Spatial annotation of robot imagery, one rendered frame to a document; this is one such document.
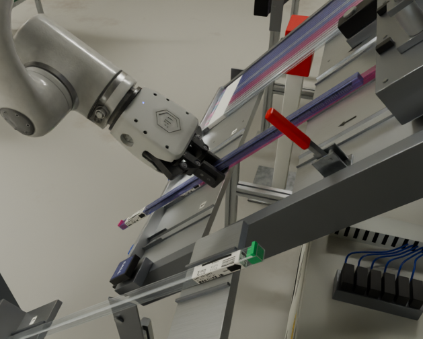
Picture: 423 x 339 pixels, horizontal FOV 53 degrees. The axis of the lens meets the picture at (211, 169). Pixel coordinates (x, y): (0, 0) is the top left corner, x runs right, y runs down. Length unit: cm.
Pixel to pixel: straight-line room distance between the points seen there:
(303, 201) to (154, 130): 22
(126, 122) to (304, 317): 52
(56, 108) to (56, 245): 132
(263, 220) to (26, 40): 37
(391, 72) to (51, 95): 39
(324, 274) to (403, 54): 57
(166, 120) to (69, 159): 164
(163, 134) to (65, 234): 133
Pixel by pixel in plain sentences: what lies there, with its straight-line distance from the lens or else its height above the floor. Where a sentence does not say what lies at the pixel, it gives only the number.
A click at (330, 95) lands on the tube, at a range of 51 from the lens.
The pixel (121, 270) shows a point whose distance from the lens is 71.
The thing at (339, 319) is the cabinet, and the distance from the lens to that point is 89.
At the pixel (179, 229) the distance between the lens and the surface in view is 74.
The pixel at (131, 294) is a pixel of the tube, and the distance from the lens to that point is 51.
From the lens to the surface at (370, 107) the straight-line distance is 57.
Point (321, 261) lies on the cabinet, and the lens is 96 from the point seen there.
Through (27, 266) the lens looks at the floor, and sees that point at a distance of 182.
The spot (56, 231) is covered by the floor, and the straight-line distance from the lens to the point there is 189.
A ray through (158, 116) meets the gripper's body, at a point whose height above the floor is 103.
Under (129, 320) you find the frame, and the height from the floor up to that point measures 70.
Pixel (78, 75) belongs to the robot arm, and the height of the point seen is 110.
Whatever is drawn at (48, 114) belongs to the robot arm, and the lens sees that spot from 56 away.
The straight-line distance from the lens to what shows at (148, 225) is 85.
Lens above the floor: 137
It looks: 42 degrees down
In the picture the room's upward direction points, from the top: straight up
